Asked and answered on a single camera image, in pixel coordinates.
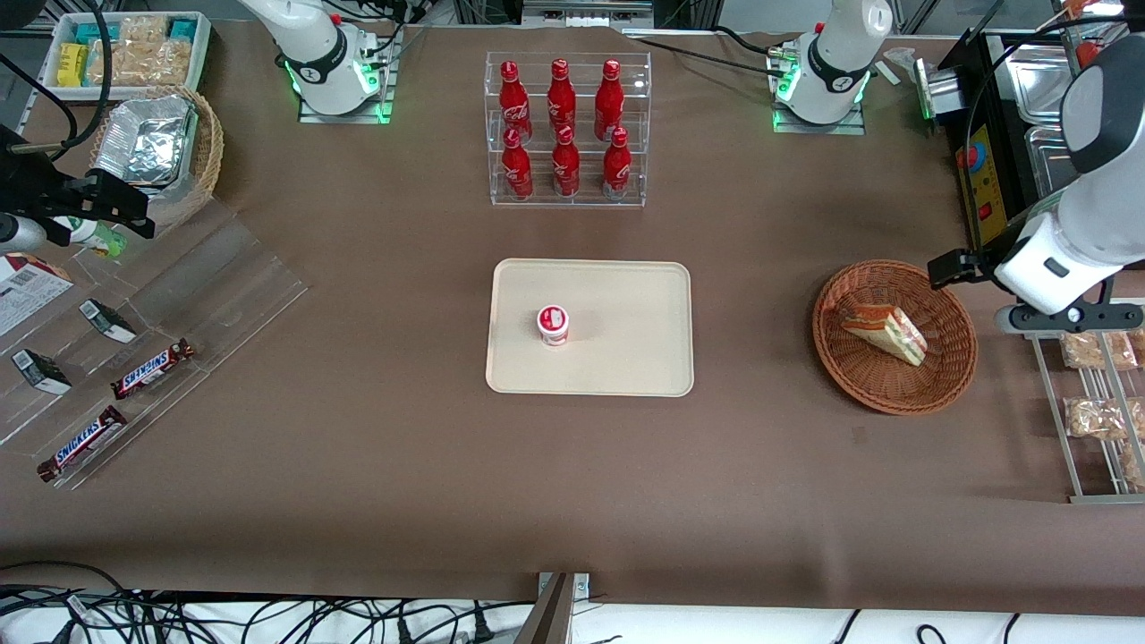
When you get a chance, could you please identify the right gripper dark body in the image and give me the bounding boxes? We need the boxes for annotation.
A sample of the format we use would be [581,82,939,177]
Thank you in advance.
[0,125,69,221]

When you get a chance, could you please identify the triangle sandwich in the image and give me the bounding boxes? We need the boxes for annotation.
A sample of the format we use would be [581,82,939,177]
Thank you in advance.
[836,302,929,368]

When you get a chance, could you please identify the silver foil tray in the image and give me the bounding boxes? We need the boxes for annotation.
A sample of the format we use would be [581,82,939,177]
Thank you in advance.
[94,96,196,187]

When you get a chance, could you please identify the steel tray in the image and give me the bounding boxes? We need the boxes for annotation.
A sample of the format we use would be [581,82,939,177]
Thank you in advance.
[1024,125,1074,199]
[1002,40,1079,124]

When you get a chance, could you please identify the deep tan wicker basket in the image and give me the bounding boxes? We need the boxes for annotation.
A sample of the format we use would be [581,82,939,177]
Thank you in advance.
[89,85,225,229]

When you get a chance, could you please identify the shallow brown wicker basket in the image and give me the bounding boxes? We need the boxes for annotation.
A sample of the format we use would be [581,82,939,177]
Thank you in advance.
[812,259,979,416]

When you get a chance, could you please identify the beige plastic tray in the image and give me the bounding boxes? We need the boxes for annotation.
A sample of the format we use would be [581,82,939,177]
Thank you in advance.
[485,258,695,397]

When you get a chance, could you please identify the green white small bottle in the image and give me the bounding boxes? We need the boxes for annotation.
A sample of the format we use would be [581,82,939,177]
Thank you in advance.
[54,216,128,258]

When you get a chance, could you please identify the black appliance yellow panel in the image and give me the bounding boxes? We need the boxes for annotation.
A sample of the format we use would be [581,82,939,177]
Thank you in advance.
[912,31,1079,262]

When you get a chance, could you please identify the white barcode carton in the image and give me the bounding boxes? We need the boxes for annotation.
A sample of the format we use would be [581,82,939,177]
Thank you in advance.
[0,253,74,338]

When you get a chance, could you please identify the small black white box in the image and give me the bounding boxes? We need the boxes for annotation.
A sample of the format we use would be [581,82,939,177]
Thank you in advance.
[79,299,138,344]
[11,349,72,396]

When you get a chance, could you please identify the clear cracker packet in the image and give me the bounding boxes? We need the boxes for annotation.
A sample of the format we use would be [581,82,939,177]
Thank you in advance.
[121,16,171,46]
[87,40,193,88]

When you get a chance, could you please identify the clear acrylic display stand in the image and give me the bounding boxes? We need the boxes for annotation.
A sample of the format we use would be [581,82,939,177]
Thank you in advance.
[0,192,311,491]

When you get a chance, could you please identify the white plastic bin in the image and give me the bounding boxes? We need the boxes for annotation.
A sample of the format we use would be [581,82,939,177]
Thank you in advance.
[40,12,213,101]

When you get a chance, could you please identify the brown Snickers bar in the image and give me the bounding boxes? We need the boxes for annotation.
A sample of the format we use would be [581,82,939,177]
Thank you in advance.
[37,405,129,484]
[110,338,195,401]

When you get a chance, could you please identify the red cola bottle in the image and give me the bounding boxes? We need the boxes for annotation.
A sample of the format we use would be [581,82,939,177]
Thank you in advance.
[602,127,632,201]
[501,127,535,201]
[547,59,578,135]
[594,60,624,142]
[551,126,581,198]
[498,61,533,144]

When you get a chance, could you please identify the clear acrylic bottle rack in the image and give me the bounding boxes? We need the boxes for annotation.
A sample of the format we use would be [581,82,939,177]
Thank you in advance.
[485,51,652,208]

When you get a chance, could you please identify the brown table cover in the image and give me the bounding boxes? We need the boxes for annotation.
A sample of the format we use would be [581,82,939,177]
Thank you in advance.
[0,20,1145,618]

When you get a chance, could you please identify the dark metal bar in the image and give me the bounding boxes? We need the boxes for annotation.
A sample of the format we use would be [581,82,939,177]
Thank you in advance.
[514,572,575,644]

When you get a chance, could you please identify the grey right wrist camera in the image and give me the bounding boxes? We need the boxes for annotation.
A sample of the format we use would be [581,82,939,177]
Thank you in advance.
[0,213,47,256]

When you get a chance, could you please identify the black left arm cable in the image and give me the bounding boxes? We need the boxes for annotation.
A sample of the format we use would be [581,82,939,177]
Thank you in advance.
[963,0,1128,256]

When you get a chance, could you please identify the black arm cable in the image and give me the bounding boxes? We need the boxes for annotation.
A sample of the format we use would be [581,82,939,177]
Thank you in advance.
[963,0,1128,256]
[31,0,114,153]

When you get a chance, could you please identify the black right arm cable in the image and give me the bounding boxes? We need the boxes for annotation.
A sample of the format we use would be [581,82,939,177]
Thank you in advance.
[31,0,114,153]

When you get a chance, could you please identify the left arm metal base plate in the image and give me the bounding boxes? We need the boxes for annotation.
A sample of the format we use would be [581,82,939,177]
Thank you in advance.
[771,40,867,137]

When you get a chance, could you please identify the grey wire rack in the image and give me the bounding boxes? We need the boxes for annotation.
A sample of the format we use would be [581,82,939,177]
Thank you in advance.
[1029,298,1145,504]

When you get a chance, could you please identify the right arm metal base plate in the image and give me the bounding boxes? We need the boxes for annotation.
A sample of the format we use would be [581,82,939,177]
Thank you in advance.
[298,27,396,124]

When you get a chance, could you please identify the tangled black cables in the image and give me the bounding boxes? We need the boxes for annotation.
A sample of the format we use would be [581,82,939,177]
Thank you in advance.
[0,561,538,644]

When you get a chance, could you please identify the silver metal bracket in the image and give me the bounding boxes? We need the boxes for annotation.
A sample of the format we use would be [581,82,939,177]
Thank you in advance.
[537,572,591,602]

